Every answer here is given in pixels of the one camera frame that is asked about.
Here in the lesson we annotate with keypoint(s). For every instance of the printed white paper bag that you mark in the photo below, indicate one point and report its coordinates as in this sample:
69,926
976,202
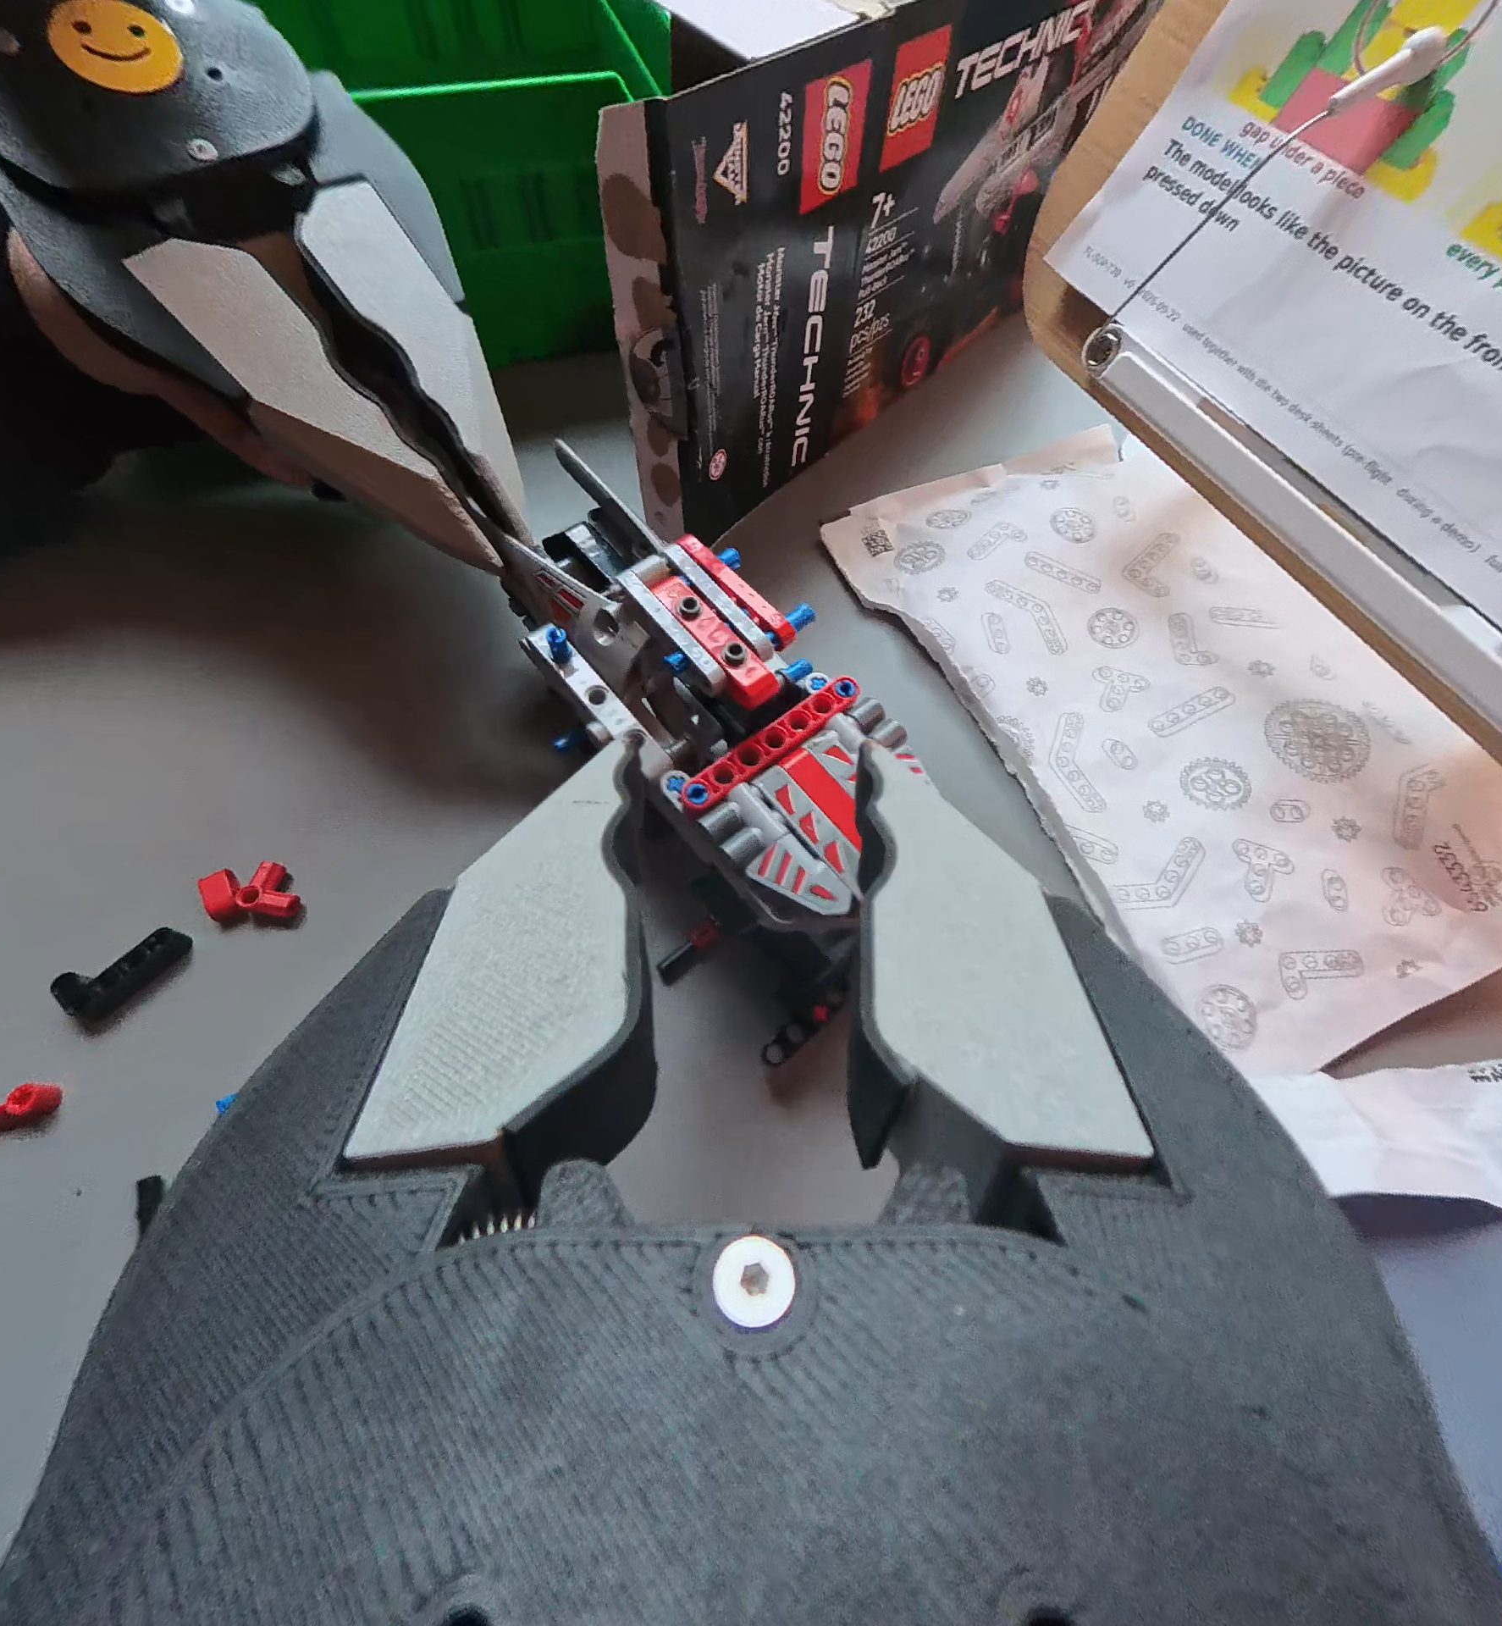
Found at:
1211,762

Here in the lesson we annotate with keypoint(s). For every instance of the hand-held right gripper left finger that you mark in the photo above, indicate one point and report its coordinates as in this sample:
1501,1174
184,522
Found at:
510,1019

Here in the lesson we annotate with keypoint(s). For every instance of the grey red brick vehicle model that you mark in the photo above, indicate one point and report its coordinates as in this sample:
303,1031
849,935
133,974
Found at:
701,635

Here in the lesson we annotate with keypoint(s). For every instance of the red brick tooth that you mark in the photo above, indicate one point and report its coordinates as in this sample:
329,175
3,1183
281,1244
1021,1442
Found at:
15,1110

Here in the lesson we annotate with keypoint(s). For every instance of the white instruction sheet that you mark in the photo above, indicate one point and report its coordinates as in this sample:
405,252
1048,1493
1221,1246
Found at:
1337,318

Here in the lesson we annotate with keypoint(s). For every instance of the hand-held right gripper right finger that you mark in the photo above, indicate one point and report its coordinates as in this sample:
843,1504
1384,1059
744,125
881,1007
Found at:
1005,1019

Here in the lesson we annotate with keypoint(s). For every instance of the red brick connector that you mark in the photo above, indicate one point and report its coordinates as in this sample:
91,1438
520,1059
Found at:
221,893
273,890

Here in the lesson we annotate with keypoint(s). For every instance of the green plastic bin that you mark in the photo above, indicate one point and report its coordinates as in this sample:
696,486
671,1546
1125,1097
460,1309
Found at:
510,190

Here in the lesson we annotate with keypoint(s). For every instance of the black brick pin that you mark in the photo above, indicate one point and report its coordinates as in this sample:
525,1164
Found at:
147,1199

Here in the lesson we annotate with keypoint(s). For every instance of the black cardboard set box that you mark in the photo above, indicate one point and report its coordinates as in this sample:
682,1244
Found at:
752,380

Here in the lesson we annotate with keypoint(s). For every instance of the white clip bar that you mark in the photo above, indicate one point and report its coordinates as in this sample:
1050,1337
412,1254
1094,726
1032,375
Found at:
1274,490

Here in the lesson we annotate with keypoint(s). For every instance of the person's left hand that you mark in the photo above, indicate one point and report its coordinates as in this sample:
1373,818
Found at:
79,338

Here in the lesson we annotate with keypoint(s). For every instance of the brown instruction board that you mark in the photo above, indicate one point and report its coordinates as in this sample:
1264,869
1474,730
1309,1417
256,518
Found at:
1399,673

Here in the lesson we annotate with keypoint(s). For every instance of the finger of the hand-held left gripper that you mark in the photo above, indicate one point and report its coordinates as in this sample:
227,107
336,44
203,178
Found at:
408,331
281,369

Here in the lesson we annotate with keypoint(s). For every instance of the black angled brick beam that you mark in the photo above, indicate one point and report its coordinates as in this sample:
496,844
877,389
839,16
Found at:
123,972

